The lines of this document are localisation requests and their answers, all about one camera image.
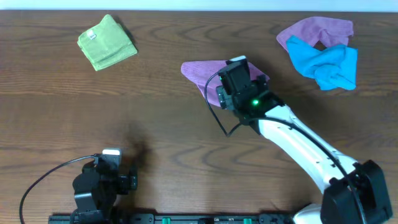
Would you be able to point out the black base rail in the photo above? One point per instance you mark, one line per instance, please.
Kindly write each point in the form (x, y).
(147, 218)

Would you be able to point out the crumpled blue cloth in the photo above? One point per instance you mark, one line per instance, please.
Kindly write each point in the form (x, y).
(334, 67)

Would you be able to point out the folded green cloth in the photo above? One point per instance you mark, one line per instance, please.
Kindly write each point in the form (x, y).
(106, 44)

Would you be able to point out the purple microfiber cloth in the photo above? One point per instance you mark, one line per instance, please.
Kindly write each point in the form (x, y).
(199, 72)

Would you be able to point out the purple cloth at back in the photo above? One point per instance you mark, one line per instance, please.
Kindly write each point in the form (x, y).
(328, 31)

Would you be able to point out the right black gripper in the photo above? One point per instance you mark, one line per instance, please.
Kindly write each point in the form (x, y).
(225, 102)

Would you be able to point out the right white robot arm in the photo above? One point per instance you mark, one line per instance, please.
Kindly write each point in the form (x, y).
(352, 192)

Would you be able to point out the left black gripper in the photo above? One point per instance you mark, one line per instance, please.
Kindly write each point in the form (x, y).
(132, 178)

